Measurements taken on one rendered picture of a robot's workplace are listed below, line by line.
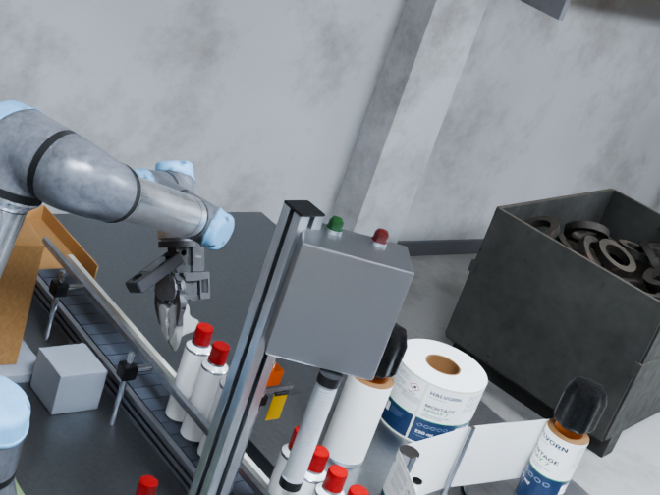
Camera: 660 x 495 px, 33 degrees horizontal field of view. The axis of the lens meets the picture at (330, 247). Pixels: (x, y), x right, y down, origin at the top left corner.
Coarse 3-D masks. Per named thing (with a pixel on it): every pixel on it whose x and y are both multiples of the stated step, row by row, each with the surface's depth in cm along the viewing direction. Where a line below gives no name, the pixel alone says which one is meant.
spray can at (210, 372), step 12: (216, 348) 202; (228, 348) 204; (204, 360) 205; (216, 360) 203; (204, 372) 204; (216, 372) 203; (204, 384) 204; (216, 384) 205; (192, 396) 207; (204, 396) 205; (204, 408) 206; (192, 420) 208; (180, 432) 210; (192, 432) 208
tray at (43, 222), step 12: (36, 216) 282; (48, 216) 280; (36, 228) 277; (48, 228) 279; (60, 228) 275; (60, 240) 275; (72, 240) 271; (48, 252) 268; (72, 252) 271; (84, 252) 266; (48, 264) 263; (60, 264) 265; (84, 264) 267; (96, 264) 262
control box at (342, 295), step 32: (320, 256) 158; (352, 256) 159; (384, 256) 162; (288, 288) 160; (320, 288) 160; (352, 288) 161; (384, 288) 161; (288, 320) 162; (320, 320) 163; (352, 320) 163; (384, 320) 163; (288, 352) 165; (320, 352) 165; (352, 352) 165
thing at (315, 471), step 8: (320, 448) 184; (312, 456) 182; (320, 456) 182; (328, 456) 183; (312, 464) 183; (320, 464) 183; (312, 472) 183; (320, 472) 184; (304, 480) 183; (312, 480) 183; (320, 480) 184; (304, 488) 184; (312, 488) 184
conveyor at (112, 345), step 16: (48, 272) 250; (64, 304) 240; (80, 304) 242; (80, 320) 236; (96, 320) 238; (96, 336) 233; (112, 336) 234; (112, 352) 229; (128, 352) 231; (128, 384) 221; (144, 384) 222; (160, 384) 224; (144, 400) 217; (160, 400) 219; (160, 416) 214; (176, 432) 211; (192, 448) 208; (192, 464) 205; (240, 480) 204
